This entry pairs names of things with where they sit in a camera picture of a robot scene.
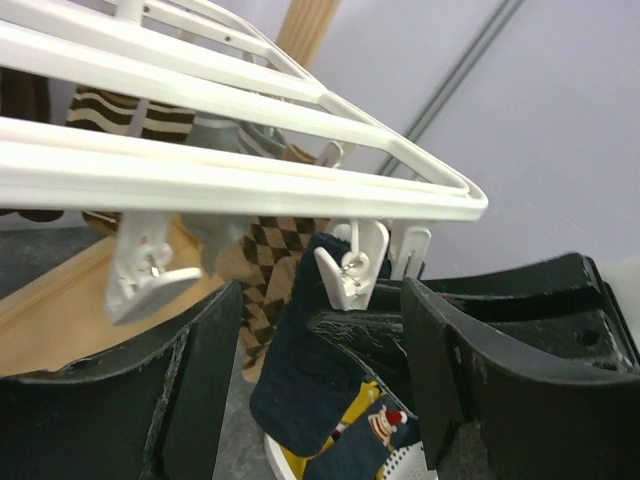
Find brown striped hanging sock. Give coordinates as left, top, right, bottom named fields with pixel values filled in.
left=1, top=67, right=195, bottom=236

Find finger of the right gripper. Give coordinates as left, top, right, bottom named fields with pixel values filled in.
left=308, top=252, right=639, bottom=415

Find white plastic laundry basket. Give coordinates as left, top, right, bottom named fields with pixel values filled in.
left=264, top=435, right=438, bottom=479

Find white plastic clip hanger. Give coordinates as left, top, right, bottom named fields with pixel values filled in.
left=1, top=1, right=488, bottom=325

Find grey striped hanging sock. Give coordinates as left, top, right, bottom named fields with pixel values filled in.
left=182, top=114, right=287, bottom=276

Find navy patterned sock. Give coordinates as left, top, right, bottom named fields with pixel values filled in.
left=334, top=395, right=421, bottom=450

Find wooden hanger stand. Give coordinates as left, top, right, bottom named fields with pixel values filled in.
left=0, top=0, right=341, bottom=379

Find beige brown argyle sock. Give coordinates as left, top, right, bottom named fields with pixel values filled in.
left=215, top=216, right=329, bottom=383

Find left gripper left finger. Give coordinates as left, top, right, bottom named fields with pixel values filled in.
left=1, top=282, right=242, bottom=479

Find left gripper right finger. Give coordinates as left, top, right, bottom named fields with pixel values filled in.
left=401, top=280, right=639, bottom=479

